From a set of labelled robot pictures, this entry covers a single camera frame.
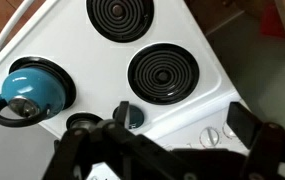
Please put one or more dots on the small black stove burner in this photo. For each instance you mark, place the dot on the small black stove burner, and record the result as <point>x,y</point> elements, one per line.
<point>82,119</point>

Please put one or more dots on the black coil stove burner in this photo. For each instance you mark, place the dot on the black coil stove burner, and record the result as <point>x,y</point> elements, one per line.
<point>132,30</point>
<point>64,76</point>
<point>182,76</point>

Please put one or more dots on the red cushion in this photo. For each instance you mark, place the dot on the red cushion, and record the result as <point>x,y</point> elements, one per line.
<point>273,20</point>

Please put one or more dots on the small teal cup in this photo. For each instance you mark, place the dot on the small teal cup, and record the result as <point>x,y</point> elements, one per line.
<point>137,115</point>

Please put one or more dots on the white stove control knob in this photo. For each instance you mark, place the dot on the white stove control knob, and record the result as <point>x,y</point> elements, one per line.
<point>209,136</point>
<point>228,131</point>

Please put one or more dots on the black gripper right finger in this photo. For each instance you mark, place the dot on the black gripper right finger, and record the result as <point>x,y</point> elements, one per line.
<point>268,146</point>

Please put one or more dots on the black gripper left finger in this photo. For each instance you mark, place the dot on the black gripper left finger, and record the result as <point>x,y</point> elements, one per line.
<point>82,150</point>

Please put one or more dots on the white electric stove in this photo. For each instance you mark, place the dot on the white electric stove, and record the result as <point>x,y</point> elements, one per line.
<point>92,66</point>

